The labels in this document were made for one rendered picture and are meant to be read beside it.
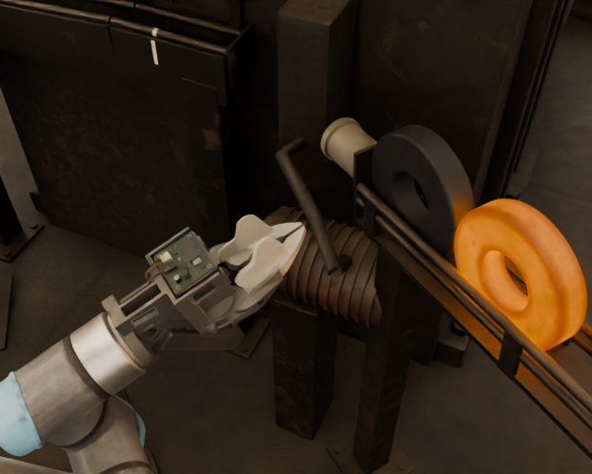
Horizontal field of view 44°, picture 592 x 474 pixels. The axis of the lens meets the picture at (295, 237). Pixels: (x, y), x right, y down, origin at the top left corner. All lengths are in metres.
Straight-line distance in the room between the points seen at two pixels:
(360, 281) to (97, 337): 0.40
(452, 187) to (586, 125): 1.44
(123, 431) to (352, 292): 0.37
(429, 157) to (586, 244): 1.11
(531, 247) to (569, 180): 1.31
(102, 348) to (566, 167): 1.52
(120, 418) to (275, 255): 0.25
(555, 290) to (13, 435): 0.52
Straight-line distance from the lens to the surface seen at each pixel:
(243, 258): 0.77
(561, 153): 2.07
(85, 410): 0.76
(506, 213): 0.71
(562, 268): 0.70
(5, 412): 0.76
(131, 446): 0.81
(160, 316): 0.73
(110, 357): 0.73
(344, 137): 0.93
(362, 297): 1.00
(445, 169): 0.77
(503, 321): 0.75
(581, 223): 1.90
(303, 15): 0.95
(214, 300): 0.74
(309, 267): 1.01
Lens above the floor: 1.29
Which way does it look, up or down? 48 degrees down
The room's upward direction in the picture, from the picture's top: straight up
